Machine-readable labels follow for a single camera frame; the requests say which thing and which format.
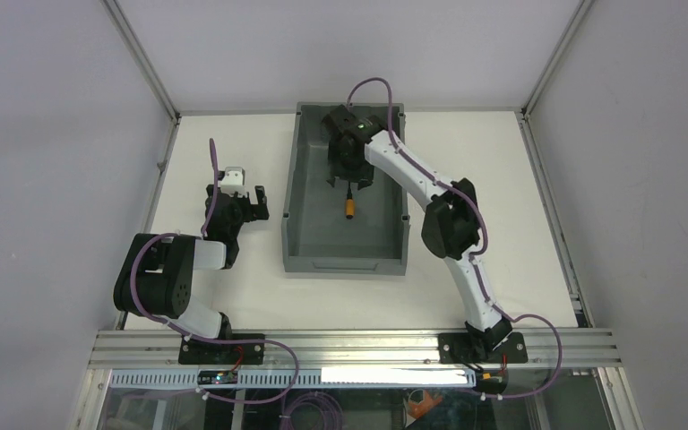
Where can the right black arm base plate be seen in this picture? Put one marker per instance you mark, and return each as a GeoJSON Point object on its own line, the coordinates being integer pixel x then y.
{"type": "Point", "coordinates": [462, 348]}

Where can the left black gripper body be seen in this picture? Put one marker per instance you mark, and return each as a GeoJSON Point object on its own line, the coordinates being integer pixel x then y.
{"type": "Point", "coordinates": [236, 201]}

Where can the orange black handled screwdriver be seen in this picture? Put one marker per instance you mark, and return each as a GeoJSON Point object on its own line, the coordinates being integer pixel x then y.
{"type": "Point", "coordinates": [350, 206]}

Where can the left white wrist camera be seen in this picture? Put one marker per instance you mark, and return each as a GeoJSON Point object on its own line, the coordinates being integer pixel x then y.
{"type": "Point", "coordinates": [232, 181]}

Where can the back aluminium frame rail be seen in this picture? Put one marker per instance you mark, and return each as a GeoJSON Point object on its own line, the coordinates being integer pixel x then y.
{"type": "Point", "coordinates": [293, 109]}

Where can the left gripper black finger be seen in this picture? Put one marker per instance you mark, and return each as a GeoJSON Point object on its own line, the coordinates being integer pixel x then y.
{"type": "Point", "coordinates": [232, 250]}
{"type": "Point", "coordinates": [259, 210]}

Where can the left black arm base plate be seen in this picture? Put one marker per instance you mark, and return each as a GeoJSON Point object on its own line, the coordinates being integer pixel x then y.
{"type": "Point", "coordinates": [250, 351]}

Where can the front aluminium mounting rail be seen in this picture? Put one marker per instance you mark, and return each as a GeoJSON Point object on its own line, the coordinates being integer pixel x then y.
{"type": "Point", "coordinates": [571, 348]}

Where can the white slotted cable duct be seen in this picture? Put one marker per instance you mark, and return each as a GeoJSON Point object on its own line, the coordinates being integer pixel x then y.
{"type": "Point", "coordinates": [326, 378]}

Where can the grey plastic storage bin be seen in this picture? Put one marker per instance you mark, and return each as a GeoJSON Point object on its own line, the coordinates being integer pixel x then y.
{"type": "Point", "coordinates": [316, 235]}

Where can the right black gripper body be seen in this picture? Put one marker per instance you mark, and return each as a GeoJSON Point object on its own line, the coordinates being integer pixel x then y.
{"type": "Point", "coordinates": [349, 168]}

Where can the left aluminium frame post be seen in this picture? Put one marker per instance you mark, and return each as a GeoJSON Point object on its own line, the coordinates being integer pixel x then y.
{"type": "Point", "coordinates": [136, 49]}

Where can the orange object under table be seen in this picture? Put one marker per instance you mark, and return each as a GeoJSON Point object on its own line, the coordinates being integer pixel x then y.
{"type": "Point", "coordinates": [420, 401]}

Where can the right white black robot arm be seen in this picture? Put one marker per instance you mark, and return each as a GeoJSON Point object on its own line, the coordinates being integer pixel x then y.
{"type": "Point", "coordinates": [453, 229]}

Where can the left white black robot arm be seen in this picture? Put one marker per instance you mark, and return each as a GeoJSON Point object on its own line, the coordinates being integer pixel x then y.
{"type": "Point", "coordinates": [156, 277]}

